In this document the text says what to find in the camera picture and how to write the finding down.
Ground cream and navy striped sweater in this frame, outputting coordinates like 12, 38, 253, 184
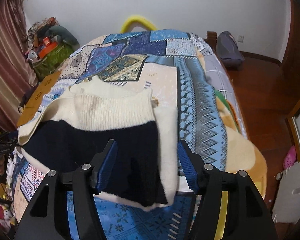
18, 77, 178, 211

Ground green patterned storage box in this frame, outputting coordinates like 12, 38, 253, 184
32, 44, 74, 81

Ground wall power socket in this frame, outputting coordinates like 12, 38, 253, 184
238, 35, 244, 43

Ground yellow foam headboard arch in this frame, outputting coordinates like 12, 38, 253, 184
120, 15, 158, 33

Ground orange box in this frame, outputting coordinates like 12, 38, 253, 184
38, 42, 58, 59

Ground dark green plush toy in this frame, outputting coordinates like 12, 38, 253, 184
45, 25, 79, 46

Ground wooden bed post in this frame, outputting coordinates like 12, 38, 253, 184
206, 31, 217, 51

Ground white panel board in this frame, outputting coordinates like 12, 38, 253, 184
272, 162, 300, 224

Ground pink clog shoe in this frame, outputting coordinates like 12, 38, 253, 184
283, 146, 296, 170

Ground striped pink curtain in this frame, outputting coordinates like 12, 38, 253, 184
0, 0, 38, 131

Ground grey blue backpack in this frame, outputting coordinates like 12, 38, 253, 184
216, 31, 244, 69

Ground brown wooden door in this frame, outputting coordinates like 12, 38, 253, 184
281, 0, 300, 117

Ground yellow orange fleece blanket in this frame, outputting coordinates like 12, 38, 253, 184
215, 90, 268, 197

